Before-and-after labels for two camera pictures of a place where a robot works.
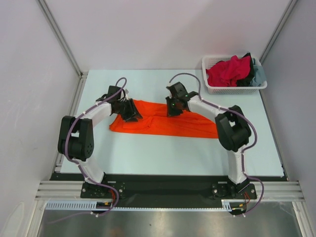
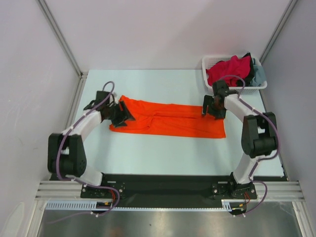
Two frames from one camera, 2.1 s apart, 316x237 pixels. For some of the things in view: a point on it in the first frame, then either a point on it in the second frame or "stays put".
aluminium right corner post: [291, 7] stays put
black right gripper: [172, 108] → [212, 106]
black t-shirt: [247, 81] stays put
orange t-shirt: [155, 120] stays put
